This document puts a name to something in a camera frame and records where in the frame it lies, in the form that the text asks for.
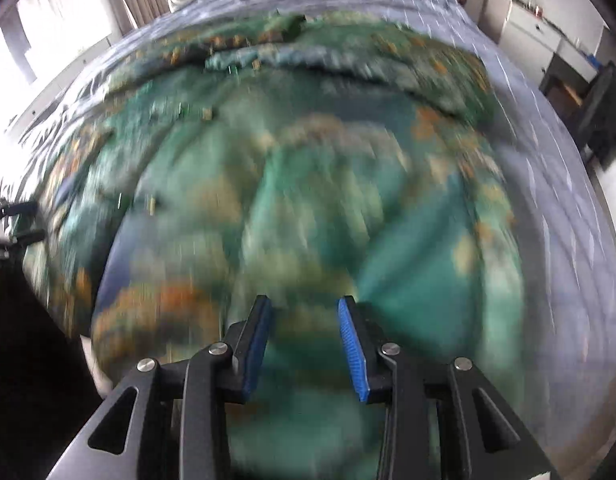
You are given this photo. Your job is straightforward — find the bright window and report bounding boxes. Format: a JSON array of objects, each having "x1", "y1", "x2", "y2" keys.
[{"x1": 0, "y1": 0, "x2": 114, "y2": 107}]

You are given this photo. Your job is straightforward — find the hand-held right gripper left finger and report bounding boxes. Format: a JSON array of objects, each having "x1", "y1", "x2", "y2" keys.
[{"x1": 47, "y1": 294, "x2": 275, "y2": 480}]

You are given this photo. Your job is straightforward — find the white window sill panel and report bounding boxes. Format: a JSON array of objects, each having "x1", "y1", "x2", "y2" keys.
[{"x1": 5, "y1": 35, "x2": 115, "y2": 128}]

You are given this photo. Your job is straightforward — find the green printed jacket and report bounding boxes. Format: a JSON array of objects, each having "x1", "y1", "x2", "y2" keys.
[{"x1": 18, "y1": 7, "x2": 530, "y2": 480}]

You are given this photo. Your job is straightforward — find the black chair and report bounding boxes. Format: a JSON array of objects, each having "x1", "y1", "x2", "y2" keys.
[{"x1": 577, "y1": 60, "x2": 616, "y2": 172}]

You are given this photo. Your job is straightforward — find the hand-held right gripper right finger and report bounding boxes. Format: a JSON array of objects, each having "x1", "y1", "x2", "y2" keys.
[{"x1": 337, "y1": 296, "x2": 561, "y2": 480}]

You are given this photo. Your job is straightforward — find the white desk with drawers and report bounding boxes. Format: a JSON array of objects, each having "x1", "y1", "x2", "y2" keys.
[{"x1": 480, "y1": 0, "x2": 605, "y2": 77}]

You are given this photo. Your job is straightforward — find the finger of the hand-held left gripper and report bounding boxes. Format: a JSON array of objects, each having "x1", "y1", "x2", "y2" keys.
[
  {"x1": 0, "y1": 200, "x2": 40, "y2": 229},
  {"x1": 0, "y1": 229, "x2": 47, "y2": 262}
]

